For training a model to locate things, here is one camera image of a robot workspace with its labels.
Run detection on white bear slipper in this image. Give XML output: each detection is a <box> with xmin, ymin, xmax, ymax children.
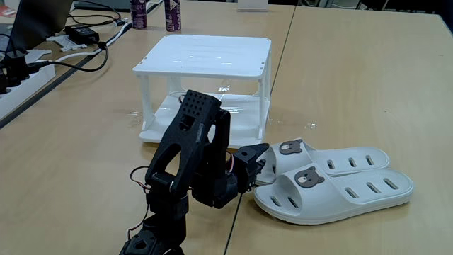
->
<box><xmin>253</xmin><ymin>166</ymin><xmax>415</xmax><ymax>226</ymax></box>
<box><xmin>254</xmin><ymin>137</ymin><xmax>391</xmax><ymax>187</ymax></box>

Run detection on white plastic box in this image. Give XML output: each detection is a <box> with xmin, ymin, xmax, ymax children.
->
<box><xmin>132</xmin><ymin>34</ymin><xmax>273</xmax><ymax>149</ymax></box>

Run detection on purple drink can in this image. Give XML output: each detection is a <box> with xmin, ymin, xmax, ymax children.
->
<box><xmin>130</xmin><ymin>0</ymin><xmax>148</xmax><ymax>30</ymax></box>
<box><xmin>164</xmin><ymin>0</ymin><xmax>182</xmax><ymax>33</ymax></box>

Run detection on black power adapter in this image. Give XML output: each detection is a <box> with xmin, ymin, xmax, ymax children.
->
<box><xmin>64</xmin><ymin>23</ymin><xmax>101</xmax><ymax>45</ymax></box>

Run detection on white printed plastic part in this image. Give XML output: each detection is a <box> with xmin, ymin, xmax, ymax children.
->
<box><xmin>45</xmin><ymin>34</ymin><xmax>88</xmax><ymax>53</ymax></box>

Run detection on white power strip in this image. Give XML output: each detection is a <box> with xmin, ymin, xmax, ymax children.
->
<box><xmin>0</xmin><ymin>63</ymin><xmax>57</xmax><ymax>121</ymax></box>

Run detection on white flat plastic piece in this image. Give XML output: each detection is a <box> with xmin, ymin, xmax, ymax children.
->
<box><xmin>23</xmin><ymin>48</ymin><xmax>53</xmax><ymax>64</ymax></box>

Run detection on black plug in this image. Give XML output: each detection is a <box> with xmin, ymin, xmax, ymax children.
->
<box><xmin>1</xmin><ymin>49</ymin><xmax>31</xmax><ymax>88</ymax></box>

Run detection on dark laptop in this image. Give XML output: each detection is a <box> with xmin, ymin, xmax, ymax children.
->
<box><xmin>6</xmin><ymin>0</ymin><xmax>74</xmax><ymax>52</ymax></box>

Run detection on red packet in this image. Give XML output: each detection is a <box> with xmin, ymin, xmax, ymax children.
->
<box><xmin>0</xmin><ymin>5</ymin><xmax>18</xmax><ymax>18</ymax></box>

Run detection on red black arm wire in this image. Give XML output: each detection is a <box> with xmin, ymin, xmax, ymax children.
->
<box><xmin>129</xmin><ymin>165</ymin><xmax>152</xmax><ymax>194</ymax></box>

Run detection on black power cable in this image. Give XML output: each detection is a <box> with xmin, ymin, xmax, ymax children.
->
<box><xmin>26</xmin><ymin>41</ymin><xmax>110</xmax><ymax>73</ymax></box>

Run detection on white cable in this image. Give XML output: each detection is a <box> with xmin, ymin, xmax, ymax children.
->
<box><xmin>52</xmin><ymin>21</ymin><xmax>132</xmax><ymax>63</ymax></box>

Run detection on black looped cable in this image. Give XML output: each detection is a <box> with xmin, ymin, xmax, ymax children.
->
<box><xmin>69</xmin><ymin>0</ymin><xmax>123</xmax><ymax>28</ymax></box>

